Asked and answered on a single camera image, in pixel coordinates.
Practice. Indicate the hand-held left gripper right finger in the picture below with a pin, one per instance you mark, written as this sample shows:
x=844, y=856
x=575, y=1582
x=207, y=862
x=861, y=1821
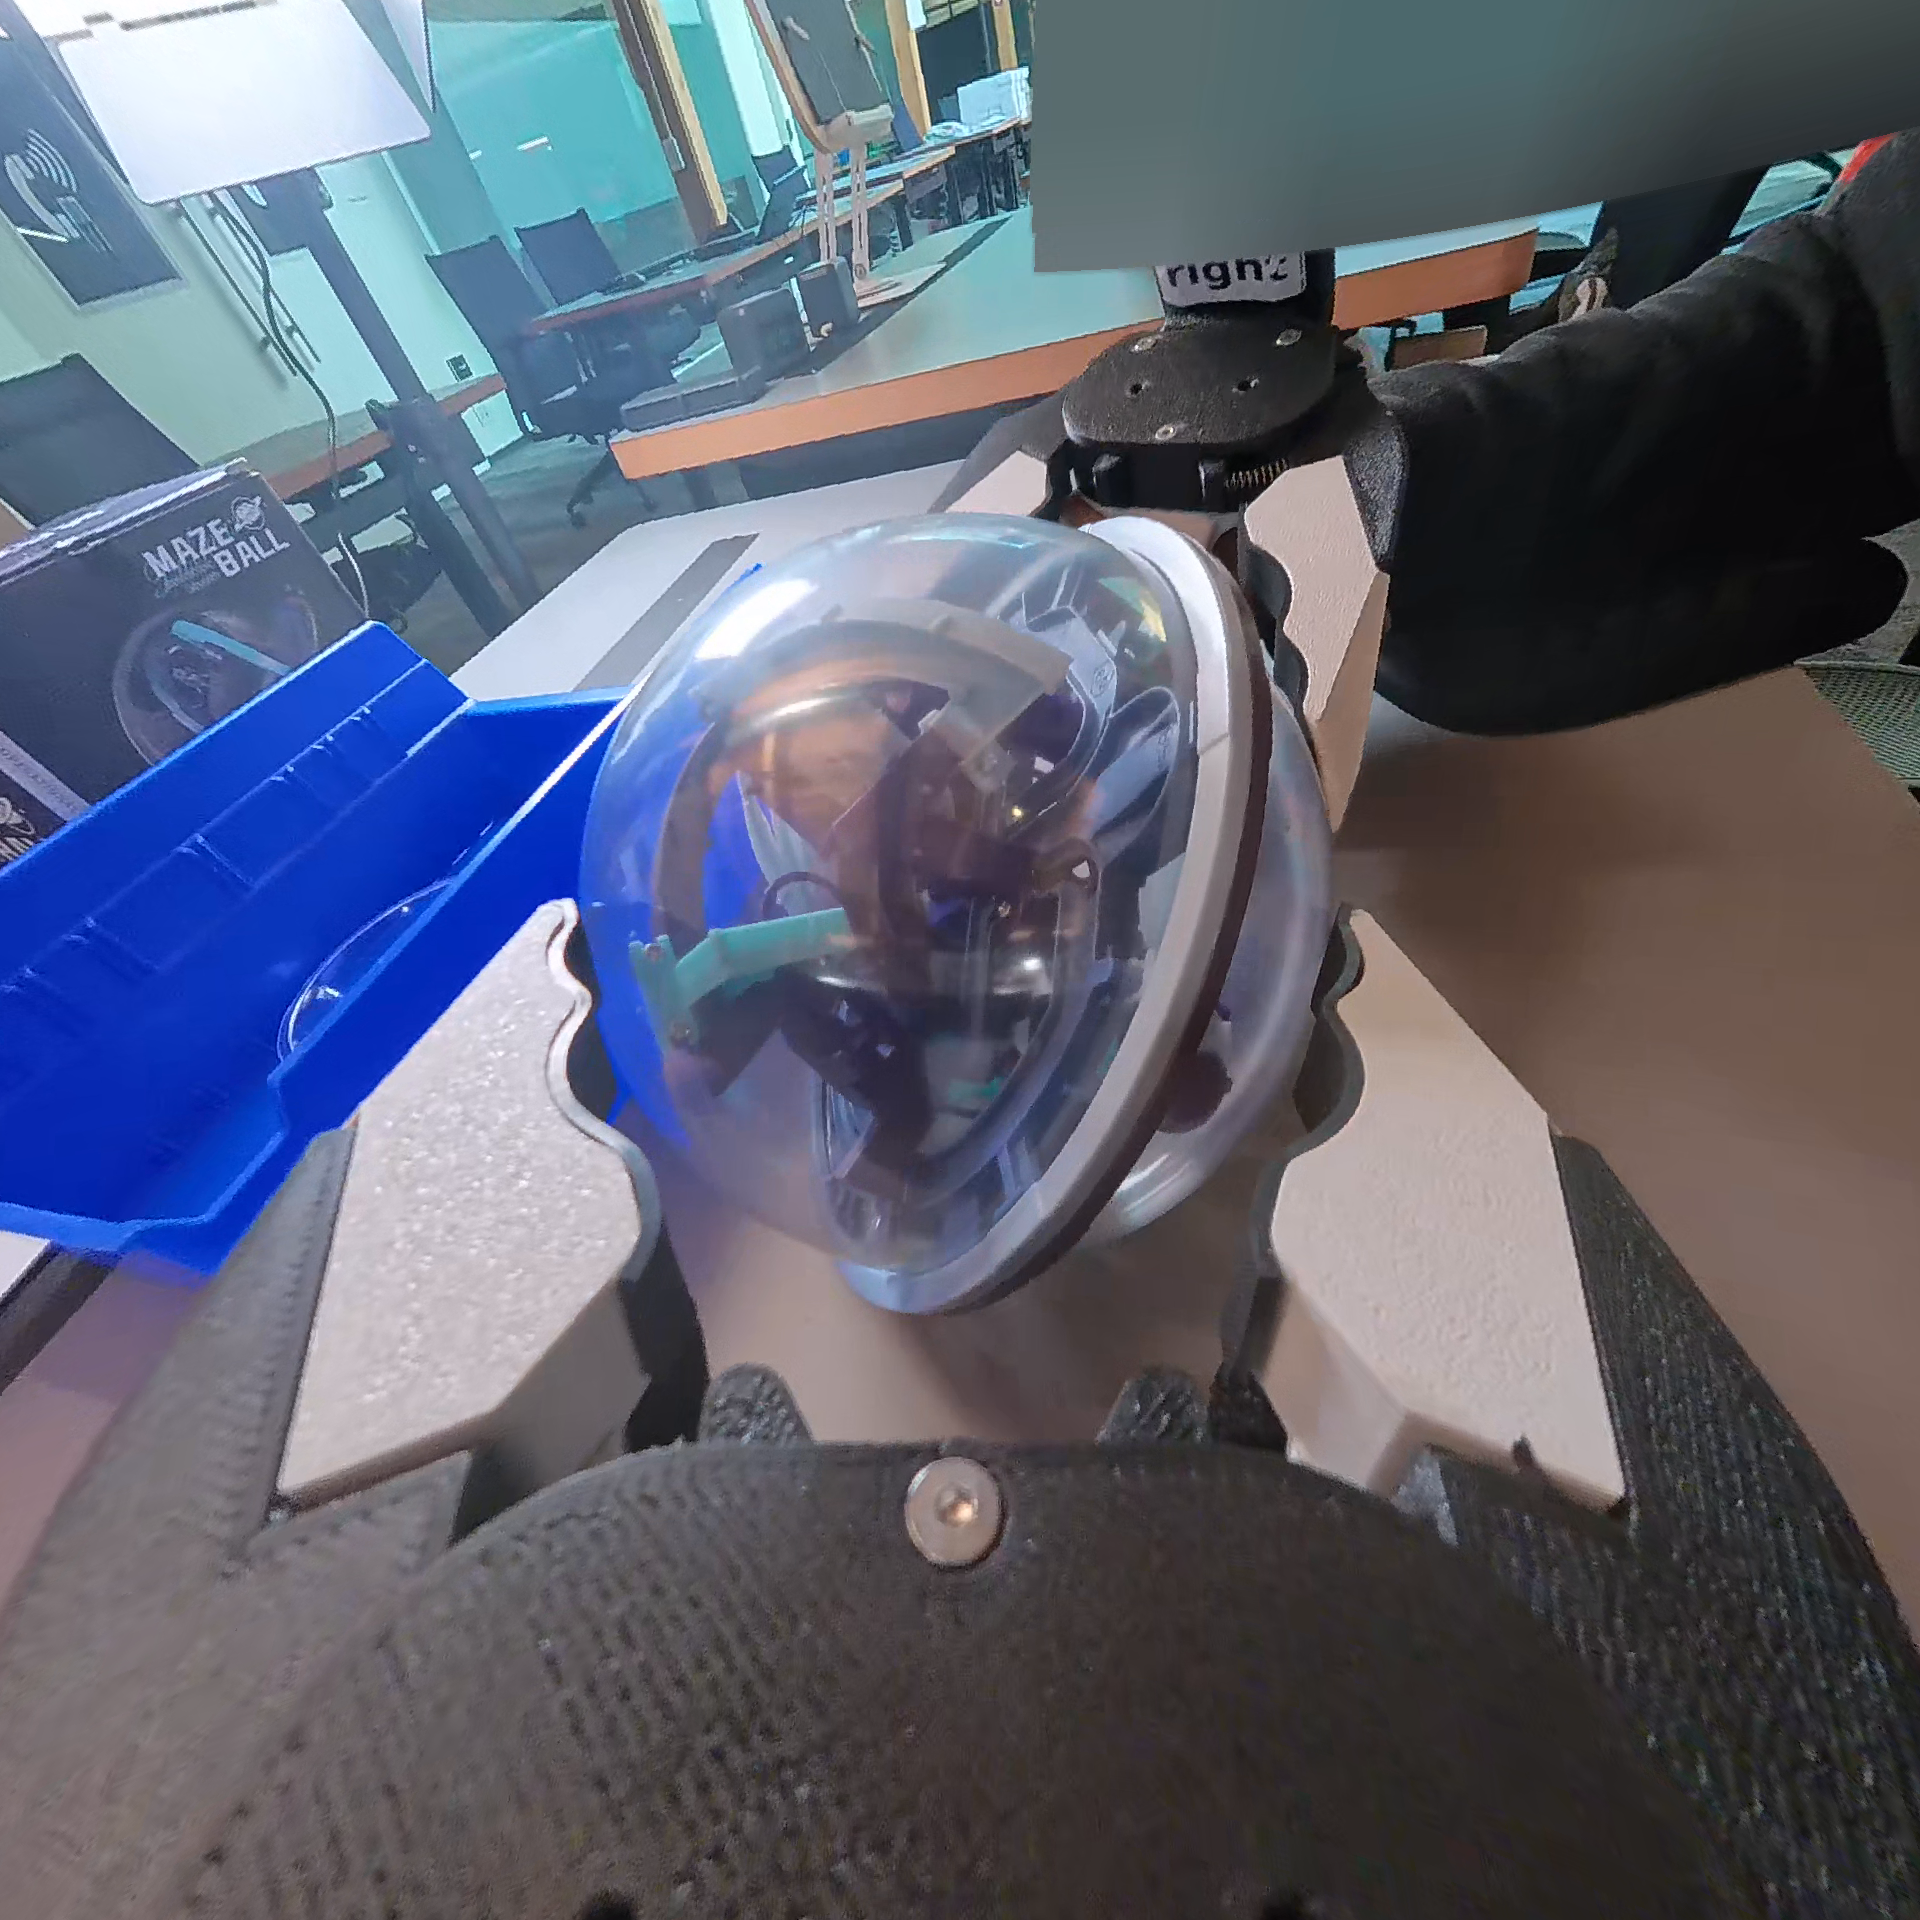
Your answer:
x=1457, y=1293

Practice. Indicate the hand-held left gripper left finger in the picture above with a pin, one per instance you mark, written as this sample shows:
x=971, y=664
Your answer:
x=467, y=1293

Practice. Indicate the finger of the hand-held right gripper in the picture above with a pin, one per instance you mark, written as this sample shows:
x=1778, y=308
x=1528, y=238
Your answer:
x=994, y=473
x=1322, y=631

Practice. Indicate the blue plastic bin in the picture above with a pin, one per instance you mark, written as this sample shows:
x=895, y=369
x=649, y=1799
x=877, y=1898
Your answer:
x=242, y=959

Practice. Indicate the clear plastic maze ball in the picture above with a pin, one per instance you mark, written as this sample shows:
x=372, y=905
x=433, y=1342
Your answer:
x=945, y=903

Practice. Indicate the long pale desk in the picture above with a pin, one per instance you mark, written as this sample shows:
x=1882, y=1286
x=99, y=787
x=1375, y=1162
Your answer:
x=1020, y=346

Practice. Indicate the black office chair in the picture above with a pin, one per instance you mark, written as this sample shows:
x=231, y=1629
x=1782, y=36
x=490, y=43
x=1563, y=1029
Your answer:
x=556, y=329

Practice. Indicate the brown wooden desk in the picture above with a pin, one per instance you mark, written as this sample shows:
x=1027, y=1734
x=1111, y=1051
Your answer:
x=332, y=451

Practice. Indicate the dark blue cardboard box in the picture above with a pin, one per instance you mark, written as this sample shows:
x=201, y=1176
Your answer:
x=150, y=614

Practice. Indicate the white light panel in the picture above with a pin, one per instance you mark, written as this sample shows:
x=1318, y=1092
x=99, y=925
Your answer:
x=255, y=90

